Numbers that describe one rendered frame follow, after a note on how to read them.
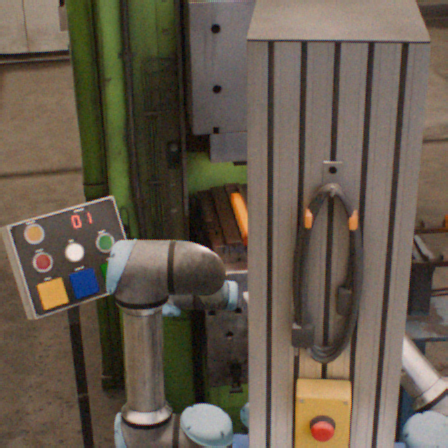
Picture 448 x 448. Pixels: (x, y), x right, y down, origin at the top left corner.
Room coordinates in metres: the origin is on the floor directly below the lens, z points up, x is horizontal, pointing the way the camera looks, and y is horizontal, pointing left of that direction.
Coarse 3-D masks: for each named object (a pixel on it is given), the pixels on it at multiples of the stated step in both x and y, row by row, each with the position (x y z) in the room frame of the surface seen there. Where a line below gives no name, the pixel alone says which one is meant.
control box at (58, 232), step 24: (48, 216) 2.30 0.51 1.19; (72, 216) 2.32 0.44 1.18; (96, 216) 2.36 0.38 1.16; (24, 240) 2.23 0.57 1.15; (48, 240) 2.26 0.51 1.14; (72, 240) 2.29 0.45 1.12; (96, 240) 2.31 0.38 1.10; (120, 240) 2.35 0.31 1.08; (24, 264) 2.19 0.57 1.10; (72, 264) 2.25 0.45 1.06; (96, 264) 2.27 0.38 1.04; (24, 288) 2.16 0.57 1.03; (72, 288) 2.21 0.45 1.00; (48, 312) 2.14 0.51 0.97
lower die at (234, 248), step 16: (208, 192) 2.88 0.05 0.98; (224, 192) 2.86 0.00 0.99; (240, 192) 2.83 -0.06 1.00; (224, 208) 2.73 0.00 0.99; (208, 224) 2.63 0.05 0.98; (224, 224) 2.61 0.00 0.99; (240, 224) 2.59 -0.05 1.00; (208, 240) 2.59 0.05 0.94; (224, 240) 2.52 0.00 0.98; (240, 240) 2.50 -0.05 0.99; (224, 256) 2.49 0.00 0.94; (240, 256) 2.49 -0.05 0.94
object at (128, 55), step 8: (128, 24) 2.58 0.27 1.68; (128, 32) 2.57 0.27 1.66; (128, 40) 2.57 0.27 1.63; (128, 48) 2.57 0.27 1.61; (120, 56) 2.58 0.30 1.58; (128, 56) 2.57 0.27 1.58; (136, 56) 2.59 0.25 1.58; (128, 64) 2.57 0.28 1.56; (128, 72) 2.57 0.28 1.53; (128, 80) 2.57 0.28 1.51; (128, 88) 2.57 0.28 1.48; (128, 96) 2.57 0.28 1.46; (128, 104) 2.57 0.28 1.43; (128, 112) 2.57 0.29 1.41; (128, 120) 2.57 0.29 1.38; (128, 128) 2.57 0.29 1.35; (128, 136) 2.57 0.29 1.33; (136, 136) 2.59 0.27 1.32; (136, 152) 2.58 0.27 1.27; (136, 160) 2.57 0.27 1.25; (136, 168) 2.57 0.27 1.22; (136, 176) 2.57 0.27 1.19; (136, 184) 2.57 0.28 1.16; (136, 192) 2.57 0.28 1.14; (136, 200) 2.57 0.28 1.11; (136, 208) 2.57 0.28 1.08; (144, 224) 2.57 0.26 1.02; (144, 232) 2.57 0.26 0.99
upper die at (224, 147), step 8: (216, 128) 2.53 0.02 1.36; (208, 136) 2.51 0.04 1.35; (216, 136) 2.48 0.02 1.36; (224, 136) 2.49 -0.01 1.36; (232, 136) 2.49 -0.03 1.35; (240, 136) 2.49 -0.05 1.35; (208, 144) 2.52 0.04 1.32; (216, 144) 2.48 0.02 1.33; (224, 144) 2.49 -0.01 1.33; (232, 144) 2.49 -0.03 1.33; (240, 144) 2.49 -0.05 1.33; (208, 152) 2.52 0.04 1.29; (216, 152) 2.48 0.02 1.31; (224, 152) 2.49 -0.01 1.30; (232, 152) 2.49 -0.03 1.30; (240, 152) 2.49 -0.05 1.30; (216, 160) 2.48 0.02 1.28; (224, 160) 2.49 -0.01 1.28; (232, 160) 2.49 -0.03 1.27; (240, 160) 2.49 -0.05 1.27
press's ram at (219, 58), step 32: (192, 0) 2.49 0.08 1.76; (224, 0) 2.49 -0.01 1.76; (192, 32) 2.47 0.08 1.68; (224, 32) 2.49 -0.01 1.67; (192, 64) 2.47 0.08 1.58; (224, 64) 2.49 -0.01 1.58; (192, 96) 2.47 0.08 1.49; (224, 96) 2.49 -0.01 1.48; (192, 128) 2.49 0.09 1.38; (224, 128) 2.49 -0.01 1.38
